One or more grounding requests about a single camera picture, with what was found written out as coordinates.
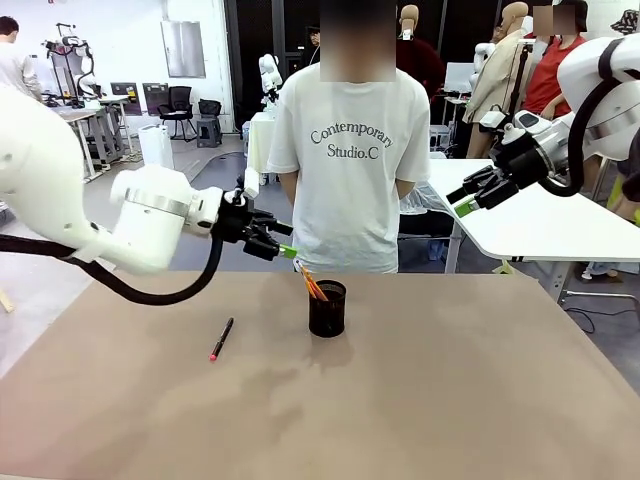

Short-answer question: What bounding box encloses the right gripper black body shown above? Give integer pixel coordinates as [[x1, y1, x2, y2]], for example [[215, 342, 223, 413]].
[[493, 141, 551, 192]]

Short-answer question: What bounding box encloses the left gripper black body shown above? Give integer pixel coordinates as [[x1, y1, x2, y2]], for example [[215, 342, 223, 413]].
[[218, 192, 262, 247]]

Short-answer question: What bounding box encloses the yellow pencil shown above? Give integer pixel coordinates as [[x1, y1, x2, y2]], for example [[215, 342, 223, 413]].
[[302, 269, 330, 302]]

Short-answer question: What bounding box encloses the black mesh pen holder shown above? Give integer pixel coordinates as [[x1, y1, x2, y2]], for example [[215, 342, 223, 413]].
[[308, 279, 348, 339]]

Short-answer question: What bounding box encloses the black pen with red cap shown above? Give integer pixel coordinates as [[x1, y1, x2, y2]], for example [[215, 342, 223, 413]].
[[208, 316, 235, 362]]

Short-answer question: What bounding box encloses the table with white cloth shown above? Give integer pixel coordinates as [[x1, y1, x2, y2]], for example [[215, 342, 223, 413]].
[[248, 110, 281, 174]]

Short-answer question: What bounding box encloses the person in white T-shirt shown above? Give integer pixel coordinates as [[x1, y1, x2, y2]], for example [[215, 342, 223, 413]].
[[267, 0, 432, 275]]

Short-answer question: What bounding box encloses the person in red shirt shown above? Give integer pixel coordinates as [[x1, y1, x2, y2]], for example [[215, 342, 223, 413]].
[[522, 0, 589, 121]]

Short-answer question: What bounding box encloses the mannequin in beige coat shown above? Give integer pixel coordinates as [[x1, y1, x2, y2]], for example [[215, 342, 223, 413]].
[[462, 0, 534, 159]]

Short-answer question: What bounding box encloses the black stand pole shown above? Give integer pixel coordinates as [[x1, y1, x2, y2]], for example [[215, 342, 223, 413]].
[[499, 42, 534, 161]]

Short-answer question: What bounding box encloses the black stool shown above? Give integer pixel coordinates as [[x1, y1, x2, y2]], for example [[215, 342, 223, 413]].
[[196, 117, 224, 149]]

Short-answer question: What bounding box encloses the white air purifier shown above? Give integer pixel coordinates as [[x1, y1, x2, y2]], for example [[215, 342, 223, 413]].
[[137, 124, 175, 169]]

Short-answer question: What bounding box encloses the black office chair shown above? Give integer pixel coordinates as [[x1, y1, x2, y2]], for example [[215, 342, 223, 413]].
[[157, 85, 197, 142]]

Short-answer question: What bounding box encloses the mannequin in dark red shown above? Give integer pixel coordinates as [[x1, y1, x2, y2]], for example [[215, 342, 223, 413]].
[[397, 4, 446, 96]]

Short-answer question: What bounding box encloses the mannequin with bucket hat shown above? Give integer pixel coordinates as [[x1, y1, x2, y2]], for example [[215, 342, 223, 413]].
[[610, 8, 640, 35]]

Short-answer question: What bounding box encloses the person in black clothes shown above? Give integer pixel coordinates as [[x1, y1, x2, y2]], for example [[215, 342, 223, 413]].
[[299, 27, 321, 71]]

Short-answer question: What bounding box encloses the wood top workbench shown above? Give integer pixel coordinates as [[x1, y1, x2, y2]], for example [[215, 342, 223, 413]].
[[49, 108, 101, 184]]

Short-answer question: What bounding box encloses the person in white shirt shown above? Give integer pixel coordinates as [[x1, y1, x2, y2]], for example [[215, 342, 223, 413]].
[[0, 15, 44, 101]]

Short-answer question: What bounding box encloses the right arm thick black cable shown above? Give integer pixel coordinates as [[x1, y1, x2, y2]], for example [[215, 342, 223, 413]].
[[537, 37, 624, 197]]

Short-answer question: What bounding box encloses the arm thick black cable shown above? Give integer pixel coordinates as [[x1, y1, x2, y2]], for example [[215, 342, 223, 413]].
[[537, 37, 624, 197], [0, 232, 226, 306]]

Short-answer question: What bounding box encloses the left arm thick black cable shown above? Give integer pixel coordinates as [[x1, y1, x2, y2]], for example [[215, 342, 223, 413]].
[[0, 232, 226, 306]]

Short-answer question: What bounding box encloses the white wall panel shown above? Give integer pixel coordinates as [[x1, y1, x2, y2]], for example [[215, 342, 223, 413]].
[[160, 19, 207, 79]]

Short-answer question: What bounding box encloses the white robot with black cables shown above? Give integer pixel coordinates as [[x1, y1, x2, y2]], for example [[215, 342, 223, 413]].
[[44, 22, 101, 109]]

